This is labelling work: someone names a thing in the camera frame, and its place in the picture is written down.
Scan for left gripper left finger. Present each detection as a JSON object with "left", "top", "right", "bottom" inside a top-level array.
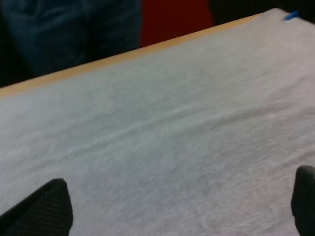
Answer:
[{"left": 0, "top": 178, "right": 74, "bottom": 236}]

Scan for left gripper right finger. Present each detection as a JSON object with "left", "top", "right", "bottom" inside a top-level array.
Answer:
[{"left": 290, "top": 165, "right": 315, "bottom": 236}]

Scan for person's legs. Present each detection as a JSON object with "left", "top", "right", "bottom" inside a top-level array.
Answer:
[{"left": 0, "top": 0, "right": 143, "bottom": 77}]

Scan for blue clip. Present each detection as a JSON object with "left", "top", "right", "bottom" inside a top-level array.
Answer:
[{"left": 283, "top": 10, "right": 300, "bottom": 21}]

